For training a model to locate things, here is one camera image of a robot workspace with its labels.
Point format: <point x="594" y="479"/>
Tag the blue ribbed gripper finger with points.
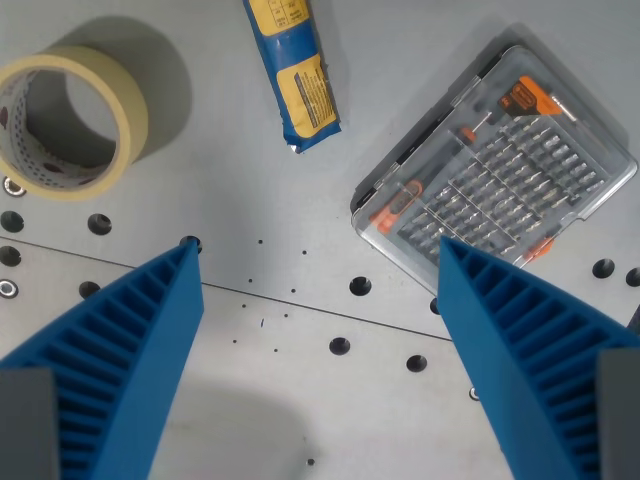
<point x="135" y="350"/>
<point x="520" y="350"/>

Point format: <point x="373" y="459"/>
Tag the blue and yellow snack bag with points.
<point x="300" y="75"/>

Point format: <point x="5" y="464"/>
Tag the clear screwdriver bit set case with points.
<point x="500" y="170"/>

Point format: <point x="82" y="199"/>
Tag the beige masking tape roll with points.
<point x="70" y="122"/>

